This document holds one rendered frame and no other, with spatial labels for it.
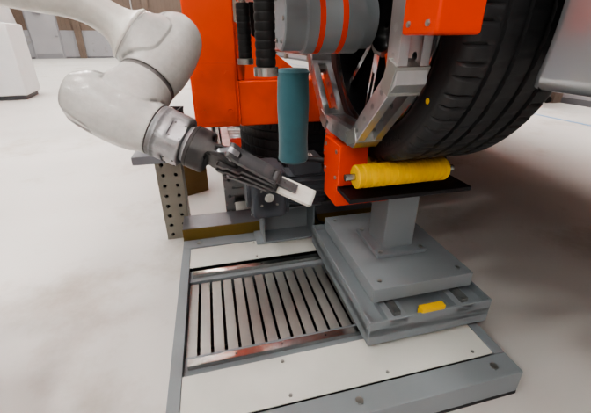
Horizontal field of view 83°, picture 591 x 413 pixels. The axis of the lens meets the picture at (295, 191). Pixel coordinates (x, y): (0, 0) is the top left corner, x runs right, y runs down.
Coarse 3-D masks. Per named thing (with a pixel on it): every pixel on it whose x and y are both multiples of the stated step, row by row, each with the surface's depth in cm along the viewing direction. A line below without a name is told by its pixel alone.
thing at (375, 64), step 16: (384, 0) 81; (384, 16) 84; (384, 32) 86; (368, 48) 86; (384, 48) 84; (432, 48) 59; (352, 64) 102; (368, 64) 103; (384, 64) 83; (432, 64) 60; (352, 80) 98; (368, 80) 102; (352, 96) 98; (368, 96) 89; (416, 96) 65
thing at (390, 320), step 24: (312, 240) 128; (336, 264) 104; (360, 288) 97; (456, 288) 92; (360, 312) 88; (384, 312) 86; (408, 312) 89; (432, 312) 86; (456, 312) 89; (480, 312) 91; (384, 336) 85; (408, 336) 88
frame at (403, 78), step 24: (408, 48) 55; (312, 72) 102; (384, 72) 59; (408, 72) 56; (336, 96) 97; (384, 96) 60; (408, 96) 60; (336, 120) 86; (360, 120) 71; (384, 120) 70; (360, 144) 76
